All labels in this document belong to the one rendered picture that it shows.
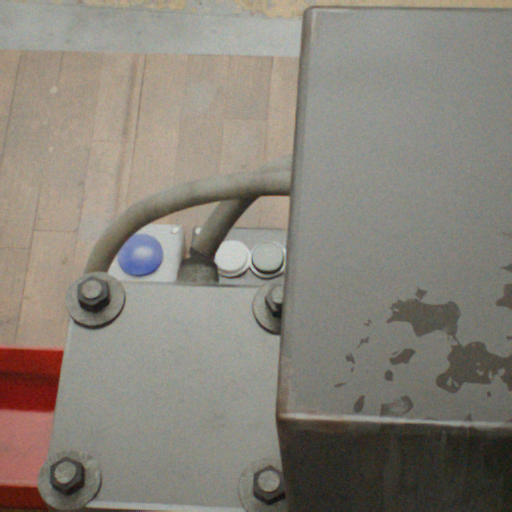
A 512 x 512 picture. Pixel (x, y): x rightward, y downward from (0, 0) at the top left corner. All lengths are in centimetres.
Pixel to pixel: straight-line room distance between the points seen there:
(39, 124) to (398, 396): 100
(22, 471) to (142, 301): 65
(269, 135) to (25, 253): 25
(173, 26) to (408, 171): 214
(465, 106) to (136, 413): 18
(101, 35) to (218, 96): 122
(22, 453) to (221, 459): 68
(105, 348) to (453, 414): 20
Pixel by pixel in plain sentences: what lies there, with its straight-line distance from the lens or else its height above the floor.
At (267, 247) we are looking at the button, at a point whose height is 94.
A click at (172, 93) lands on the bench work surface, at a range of 131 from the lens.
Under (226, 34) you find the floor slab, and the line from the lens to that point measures 248.
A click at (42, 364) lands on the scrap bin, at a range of 115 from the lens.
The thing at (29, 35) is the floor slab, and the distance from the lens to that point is 254.
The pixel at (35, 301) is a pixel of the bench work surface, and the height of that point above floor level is 90.
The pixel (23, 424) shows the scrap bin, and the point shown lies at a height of 90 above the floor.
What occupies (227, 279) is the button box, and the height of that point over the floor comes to 93.
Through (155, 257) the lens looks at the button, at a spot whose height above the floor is 94.
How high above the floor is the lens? 196
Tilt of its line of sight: 62 degrees down
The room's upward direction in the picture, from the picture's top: 8 degrees counter-clockwise
